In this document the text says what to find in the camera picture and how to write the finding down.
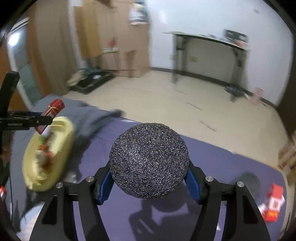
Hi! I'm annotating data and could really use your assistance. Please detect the large black foam disc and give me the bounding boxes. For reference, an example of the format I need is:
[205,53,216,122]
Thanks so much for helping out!
[109,123,190,199]

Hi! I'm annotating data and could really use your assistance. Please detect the pink package on floor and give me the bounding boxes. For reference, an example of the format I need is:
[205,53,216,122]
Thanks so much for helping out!
[250,87,264,105]

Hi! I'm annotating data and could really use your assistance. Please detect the red white carton box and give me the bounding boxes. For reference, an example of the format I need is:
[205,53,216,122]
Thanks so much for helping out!
[258,183,285,222]

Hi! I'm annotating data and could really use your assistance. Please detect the white fluffy plush toy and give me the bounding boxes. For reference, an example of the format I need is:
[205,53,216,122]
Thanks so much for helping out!
[35,129,55,172]

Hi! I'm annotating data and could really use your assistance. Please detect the cardboard boxes on floor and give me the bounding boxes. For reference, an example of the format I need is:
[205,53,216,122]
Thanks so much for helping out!
[278,132,296,186]

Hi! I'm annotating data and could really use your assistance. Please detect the grey cloth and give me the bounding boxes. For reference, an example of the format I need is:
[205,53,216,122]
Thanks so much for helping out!
[32,95,123,148]

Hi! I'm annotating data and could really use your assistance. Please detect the yellow oval plastic basin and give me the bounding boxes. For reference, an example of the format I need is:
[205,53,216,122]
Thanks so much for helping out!
[22,116,75,192]

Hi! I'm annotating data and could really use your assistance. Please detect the black open suitcase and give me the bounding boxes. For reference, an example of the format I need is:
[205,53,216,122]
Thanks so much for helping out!
[67,67,114,95]

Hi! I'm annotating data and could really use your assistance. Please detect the dark door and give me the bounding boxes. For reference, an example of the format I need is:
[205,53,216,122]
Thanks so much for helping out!
[277,33,296,137]

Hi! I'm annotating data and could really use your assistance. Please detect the wooden cabinet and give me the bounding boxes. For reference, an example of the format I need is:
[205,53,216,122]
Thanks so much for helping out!
[27,1,150,96]

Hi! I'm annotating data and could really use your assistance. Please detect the small black foam disc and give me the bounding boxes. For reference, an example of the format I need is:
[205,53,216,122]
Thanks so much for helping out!
[230,172,261,203]

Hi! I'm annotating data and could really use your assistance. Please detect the black folding table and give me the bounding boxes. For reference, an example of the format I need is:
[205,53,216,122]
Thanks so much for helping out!
[166,31,249,102]

